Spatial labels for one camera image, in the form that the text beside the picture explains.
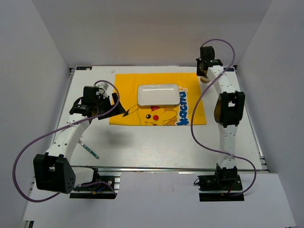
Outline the teal handled cutlery piece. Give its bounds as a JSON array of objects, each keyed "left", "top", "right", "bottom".
[{"left": 78, "top": 140, "right": 99, "bottom": 159}]

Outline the metal cup with paper sleeve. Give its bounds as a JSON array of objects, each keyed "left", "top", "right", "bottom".
[{"left": 200, "top": 76, "right": 210, "bottom": 84}]

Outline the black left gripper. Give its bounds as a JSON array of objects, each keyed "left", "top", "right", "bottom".
[{"left": 94, "top": 93, "right": 125, "bottom": 120}]

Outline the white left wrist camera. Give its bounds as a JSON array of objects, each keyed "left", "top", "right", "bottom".
[{"left": 95, "top": 82, "right": 109, "bottom": 97}]

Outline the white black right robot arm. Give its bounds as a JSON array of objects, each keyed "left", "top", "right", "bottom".
[{"left": 197, "top": 46, "right": 245, "bottom": 171}]

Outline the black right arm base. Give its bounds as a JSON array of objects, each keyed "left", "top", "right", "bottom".
[{"left": 194, "top": 165, "right": 245, "bottom": 202}]

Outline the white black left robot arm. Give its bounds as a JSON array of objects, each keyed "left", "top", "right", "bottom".
[{"left": 33, "top": 82, "right": 125, "bottom": 194}]

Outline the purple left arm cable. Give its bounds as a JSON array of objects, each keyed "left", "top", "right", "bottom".
[{"left": 12, "top": 80, "right": 120, "bottom": 203}]

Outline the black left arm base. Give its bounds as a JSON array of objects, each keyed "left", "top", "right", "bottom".
[{"left": 69, "top": 173, "right": 120, "bottom": 200}]

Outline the white rectangular plate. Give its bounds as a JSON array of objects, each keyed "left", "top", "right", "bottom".
[{"left": 137, "top": 84, "right": 180, "bottom": 106}]

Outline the aluminium table frame rail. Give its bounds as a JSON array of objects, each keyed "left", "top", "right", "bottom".
[{"left": 59, "top": 66, "right": 267, "bottom": 171}]

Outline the yellow Pikachu cloth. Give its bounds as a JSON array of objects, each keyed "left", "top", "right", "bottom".
[{"left": 109, "top": 73, "right": 201, "bottom": 126}]

